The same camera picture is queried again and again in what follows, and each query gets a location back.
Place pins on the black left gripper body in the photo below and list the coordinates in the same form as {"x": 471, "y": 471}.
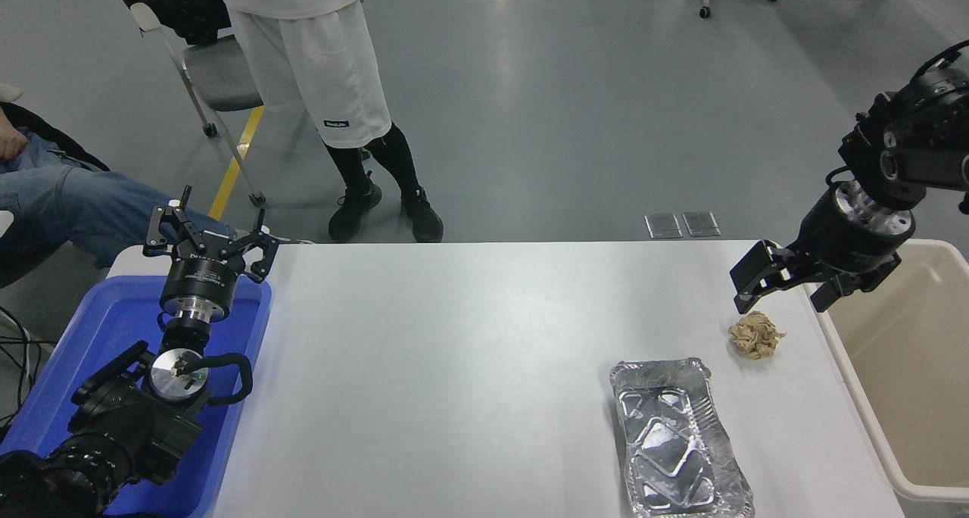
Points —
{"x": 200, "y": 276}

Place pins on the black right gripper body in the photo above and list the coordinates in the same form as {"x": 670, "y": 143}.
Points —
{"x": 840, "y": 238}

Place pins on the silver foil tray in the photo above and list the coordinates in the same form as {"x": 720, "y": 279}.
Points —
{"x": 666, "y": 442}

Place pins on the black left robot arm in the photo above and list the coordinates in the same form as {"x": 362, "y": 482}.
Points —
{"x": 129, "y": 427}

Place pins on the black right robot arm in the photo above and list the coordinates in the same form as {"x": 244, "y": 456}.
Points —
{"x": 923, "y": 147}

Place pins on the metal floor plate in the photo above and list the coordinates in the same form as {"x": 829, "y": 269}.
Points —
{"x": 701, "y": 224}
{"x": 663, "y": 226}

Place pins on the person's hand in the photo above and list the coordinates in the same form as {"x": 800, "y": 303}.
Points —
{"x": 10, "y": 141}

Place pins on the crumpled tan paper ball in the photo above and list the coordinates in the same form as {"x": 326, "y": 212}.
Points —
{"x": 755, "y": 336}

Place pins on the white side table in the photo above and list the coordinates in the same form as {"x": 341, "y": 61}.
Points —
{"x": 129, "y": 264}

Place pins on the large pale bin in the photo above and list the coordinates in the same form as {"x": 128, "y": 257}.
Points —
{"x": 908, "y": 366}

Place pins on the blue plastic tray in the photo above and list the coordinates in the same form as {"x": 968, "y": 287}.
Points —
{"x": 98, "y": 329}

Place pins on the seated person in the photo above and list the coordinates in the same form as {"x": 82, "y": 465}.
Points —
{"x": 76, "y": 207}

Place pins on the standing person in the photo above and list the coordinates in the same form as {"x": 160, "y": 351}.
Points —
{"x": 310, "y": 63}

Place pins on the black jacket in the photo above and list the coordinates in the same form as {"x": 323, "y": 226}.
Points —
{"x": 174, "y": 3}

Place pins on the grey chair with white frame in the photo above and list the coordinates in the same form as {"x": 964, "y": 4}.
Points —
{"x": 219, "y": 75}

